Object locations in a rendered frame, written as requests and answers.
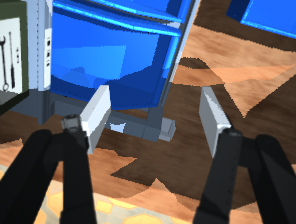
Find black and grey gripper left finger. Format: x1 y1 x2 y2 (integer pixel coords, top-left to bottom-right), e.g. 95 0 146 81
0 85 111 224

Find grey metal shelf rack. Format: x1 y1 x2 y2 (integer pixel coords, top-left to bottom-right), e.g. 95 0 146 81
10 0 200 142

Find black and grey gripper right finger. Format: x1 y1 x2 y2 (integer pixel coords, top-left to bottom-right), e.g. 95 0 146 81
192 87 296 224

